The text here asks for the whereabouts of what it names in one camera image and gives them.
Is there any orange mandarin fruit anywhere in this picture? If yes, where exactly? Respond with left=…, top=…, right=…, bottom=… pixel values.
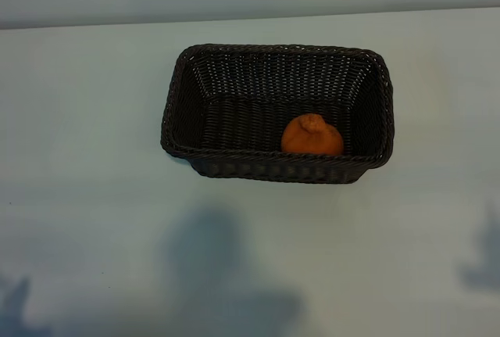
left=280, top=113, right=345, bottom=156

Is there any dark brown wicker basket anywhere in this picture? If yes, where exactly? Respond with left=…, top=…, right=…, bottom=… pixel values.
left=159, top=42, right=395, bottom=185

